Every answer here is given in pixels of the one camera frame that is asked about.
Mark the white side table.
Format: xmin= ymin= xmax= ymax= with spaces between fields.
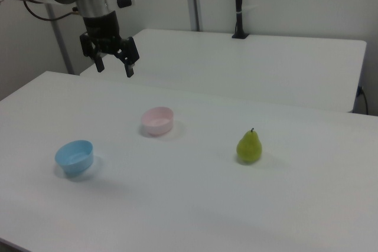
xmin=79 ymin=28 xmax=368 ymax=114

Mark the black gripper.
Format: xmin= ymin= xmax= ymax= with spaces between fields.
xmin=79 ymin=11 xmax=141 ymax=78

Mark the black power cable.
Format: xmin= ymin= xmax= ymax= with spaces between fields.
xmin=357 ymin=86 xmax=370 ymax=114

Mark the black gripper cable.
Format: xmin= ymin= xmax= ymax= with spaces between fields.
xmin=22 ymin=0 xmax=80 ymax=23

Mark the blue plastic bowl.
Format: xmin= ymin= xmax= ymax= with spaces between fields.
xmin=54 ymin=140 xmax=96 ymax=176

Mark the green pear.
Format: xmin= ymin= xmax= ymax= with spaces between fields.
xmin=236 ymin=127 xmax=263 ymax=164

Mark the pink plate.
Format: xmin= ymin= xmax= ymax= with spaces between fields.
xmin=140 ymin=106 xmax=175 ymax=138

